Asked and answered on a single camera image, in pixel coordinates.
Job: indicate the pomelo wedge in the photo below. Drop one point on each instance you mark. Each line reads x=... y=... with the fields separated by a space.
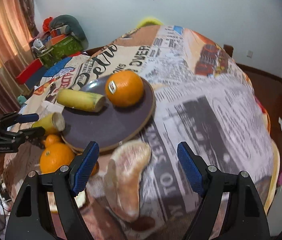
x=123 y=176
x=80 y=200

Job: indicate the green storage box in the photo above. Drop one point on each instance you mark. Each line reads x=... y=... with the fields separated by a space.
x=61 y=50

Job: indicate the large orange with sticker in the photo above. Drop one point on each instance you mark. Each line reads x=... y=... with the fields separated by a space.
x=124 y=89

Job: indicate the patchwork blue quilt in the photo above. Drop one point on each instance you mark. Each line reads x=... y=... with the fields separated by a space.
x=61 y=68

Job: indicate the grey plush toy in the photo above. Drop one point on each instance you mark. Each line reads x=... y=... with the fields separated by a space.
x=71 y=26

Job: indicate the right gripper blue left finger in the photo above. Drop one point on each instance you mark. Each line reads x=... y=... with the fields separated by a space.
x=68 y=182

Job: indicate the red plastic bag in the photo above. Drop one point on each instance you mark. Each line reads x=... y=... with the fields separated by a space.
x=46 y=23

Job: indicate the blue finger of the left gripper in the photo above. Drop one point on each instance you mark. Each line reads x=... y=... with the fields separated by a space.
x=26 y=118
x=30 y=133

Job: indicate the newspaper print tablecloth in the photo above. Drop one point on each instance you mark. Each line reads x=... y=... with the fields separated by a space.
x=202 y=98

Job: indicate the dark red date right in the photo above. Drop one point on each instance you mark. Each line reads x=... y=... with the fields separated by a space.
x=143 y=224

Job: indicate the small mandarin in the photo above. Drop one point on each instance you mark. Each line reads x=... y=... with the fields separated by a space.
x=95 y=169
x=51 y=139

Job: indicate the red box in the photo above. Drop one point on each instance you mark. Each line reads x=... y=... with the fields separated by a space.
x=29 y=71

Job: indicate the banana piece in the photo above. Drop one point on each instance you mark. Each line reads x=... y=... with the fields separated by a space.
x=79 y=100
x=53 y=123

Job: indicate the dark purple plate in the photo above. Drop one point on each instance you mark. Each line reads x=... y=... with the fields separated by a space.
x=111 y=126

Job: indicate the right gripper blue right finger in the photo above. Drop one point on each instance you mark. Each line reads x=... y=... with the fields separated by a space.
x=207 y=181

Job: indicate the pomelo wedge front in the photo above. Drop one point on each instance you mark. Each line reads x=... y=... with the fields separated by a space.
x=80 y=200

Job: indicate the orange pink curtain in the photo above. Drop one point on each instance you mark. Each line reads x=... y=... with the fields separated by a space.
x=17 y=28

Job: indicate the white wall socket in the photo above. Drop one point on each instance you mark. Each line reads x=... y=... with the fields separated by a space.
x=249 y=54

